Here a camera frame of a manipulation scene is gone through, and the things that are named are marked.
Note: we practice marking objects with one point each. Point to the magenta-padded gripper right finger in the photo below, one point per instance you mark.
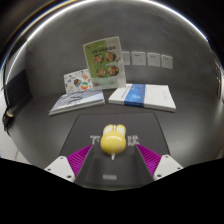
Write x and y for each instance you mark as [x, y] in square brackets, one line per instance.
[167, 166]

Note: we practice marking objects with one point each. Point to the grey patterned book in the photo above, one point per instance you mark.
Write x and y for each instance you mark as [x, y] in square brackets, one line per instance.
[77, 100]

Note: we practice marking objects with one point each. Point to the yellow computer mouse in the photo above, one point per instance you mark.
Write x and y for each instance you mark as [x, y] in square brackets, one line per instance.
[113, 141]

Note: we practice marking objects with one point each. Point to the white card with colourful stickers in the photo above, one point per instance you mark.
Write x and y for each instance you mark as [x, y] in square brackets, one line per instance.
[78, 81]

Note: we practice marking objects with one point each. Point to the white wall socket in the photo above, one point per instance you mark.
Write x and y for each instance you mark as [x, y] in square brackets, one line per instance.
[138, 58]
[167, 61]
[126, 58]
[154, 59]

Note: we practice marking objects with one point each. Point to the white book with blue band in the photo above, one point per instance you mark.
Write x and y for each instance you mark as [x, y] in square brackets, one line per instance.
[146, 96]

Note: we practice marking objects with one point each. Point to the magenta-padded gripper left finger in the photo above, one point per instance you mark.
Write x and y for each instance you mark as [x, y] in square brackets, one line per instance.
[60, 167]

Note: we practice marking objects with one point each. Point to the green menu sign stand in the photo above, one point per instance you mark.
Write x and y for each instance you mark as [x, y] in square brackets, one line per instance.
[104, 62]

